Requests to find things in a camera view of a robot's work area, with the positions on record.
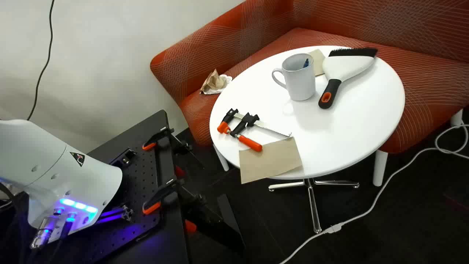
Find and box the white ceramic mug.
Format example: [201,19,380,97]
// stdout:
[271,52,318,103]

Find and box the large brown cardboard piece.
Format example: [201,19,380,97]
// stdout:
[237,137,305,187]

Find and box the crumpled paper wad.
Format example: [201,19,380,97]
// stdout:
[199,69,233,97]

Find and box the black orange board clamp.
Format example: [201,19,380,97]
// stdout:
[141,125,195,154]
[141,176,207,217]

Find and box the round white side table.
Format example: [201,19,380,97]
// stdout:
[208,44,407,235]

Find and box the orange patterned corner sofa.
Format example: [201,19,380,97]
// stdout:
[150,0,469,188]

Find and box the bar clamp short orange handle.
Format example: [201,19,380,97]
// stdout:
[215,107,248,137]

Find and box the white power cable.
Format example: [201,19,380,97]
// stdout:
[278,122,469,264]

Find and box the thin black wall cable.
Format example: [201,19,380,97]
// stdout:
[26,0,57,122]

